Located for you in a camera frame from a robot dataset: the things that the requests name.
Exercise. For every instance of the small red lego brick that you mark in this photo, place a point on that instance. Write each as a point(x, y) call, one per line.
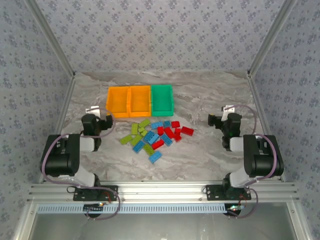
point(177, 137)
point(177, 131)
point(175, 124)

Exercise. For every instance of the small lime green lego brick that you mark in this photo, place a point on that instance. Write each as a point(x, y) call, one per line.
point(144, 133)
point(141, 129)

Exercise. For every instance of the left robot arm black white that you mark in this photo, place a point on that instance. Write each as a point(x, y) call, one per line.
point(62, 155)

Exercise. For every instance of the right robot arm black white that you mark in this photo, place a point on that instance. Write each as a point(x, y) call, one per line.
point(262, 155)

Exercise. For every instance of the orange plastic bin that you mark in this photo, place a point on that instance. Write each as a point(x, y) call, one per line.
point(117, 101)
point(140, 100)

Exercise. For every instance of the small blue lego brick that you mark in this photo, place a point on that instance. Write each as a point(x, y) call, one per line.
point(167, 123)

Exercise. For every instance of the green plastic bin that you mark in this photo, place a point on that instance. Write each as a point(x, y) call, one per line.
point(162, 98)

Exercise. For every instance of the lime green lego plate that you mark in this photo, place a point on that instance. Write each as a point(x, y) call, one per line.
point(144, 123)

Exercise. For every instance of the small circuit board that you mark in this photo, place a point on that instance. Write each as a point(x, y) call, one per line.
point(93, 206)
point(235, 208)

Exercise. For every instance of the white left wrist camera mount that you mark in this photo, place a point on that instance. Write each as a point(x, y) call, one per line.
point(93, 110)

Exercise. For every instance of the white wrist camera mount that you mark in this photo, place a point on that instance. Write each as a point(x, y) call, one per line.
point(227, 110)
point(93, 110)

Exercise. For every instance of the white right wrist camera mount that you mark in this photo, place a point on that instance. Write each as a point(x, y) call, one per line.
point(227, 110)

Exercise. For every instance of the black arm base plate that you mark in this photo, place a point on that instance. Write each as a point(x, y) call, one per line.
point(77, 193)
point(212, 192)

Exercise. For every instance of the wide aluminium frame rail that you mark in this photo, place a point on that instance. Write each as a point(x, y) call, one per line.
point(162, 191)

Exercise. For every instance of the aluminium frame post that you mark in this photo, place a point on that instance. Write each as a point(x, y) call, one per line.
point(50, 37)
point(272, 37)

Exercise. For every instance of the aluminium frame leg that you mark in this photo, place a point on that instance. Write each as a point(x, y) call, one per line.
point(298, 222)
point(25, 222)

